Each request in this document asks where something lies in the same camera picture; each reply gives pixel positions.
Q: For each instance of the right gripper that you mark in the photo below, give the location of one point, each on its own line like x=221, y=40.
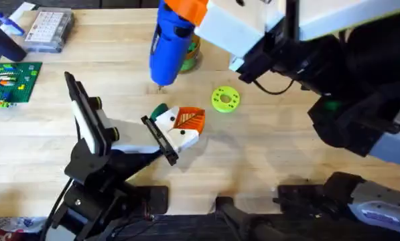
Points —
x=347, y=16

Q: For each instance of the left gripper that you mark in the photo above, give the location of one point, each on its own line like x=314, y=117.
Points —
x=132, y=137

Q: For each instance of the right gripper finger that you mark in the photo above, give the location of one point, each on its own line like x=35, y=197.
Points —
x=233, y=26
x=236, y=63

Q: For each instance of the blue electric screwdriver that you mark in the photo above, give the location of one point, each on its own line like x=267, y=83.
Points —
x=169, y=50

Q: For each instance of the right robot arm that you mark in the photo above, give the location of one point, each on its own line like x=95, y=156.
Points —
x=397, y=147

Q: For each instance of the dark green vegetable toy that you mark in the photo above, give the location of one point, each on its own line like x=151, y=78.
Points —
x=158, y=111

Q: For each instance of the green disc with holes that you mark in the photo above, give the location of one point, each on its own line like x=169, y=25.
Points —
x=219, y=103

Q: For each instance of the tub with toys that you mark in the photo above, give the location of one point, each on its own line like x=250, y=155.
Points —
x=192, y=55

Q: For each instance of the left wrist upright plate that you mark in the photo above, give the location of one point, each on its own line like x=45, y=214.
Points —
x=84, y=117

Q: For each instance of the clear plastic parts box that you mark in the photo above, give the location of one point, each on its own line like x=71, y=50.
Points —
x=49, y=30

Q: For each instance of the green board with toy blocks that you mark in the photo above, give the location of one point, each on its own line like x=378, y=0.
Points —
x=15, y=83

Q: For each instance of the dark blue cylindrical tool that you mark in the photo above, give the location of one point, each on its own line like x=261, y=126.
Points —
x=5, y=45

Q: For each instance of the colourful plastic bag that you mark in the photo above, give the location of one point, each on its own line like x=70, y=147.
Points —
x=12, y=227

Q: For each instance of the blue and white tool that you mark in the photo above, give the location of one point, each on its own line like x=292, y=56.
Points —
x=8, y=23

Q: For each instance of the black rail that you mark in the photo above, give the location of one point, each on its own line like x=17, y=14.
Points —
x=186, y=231

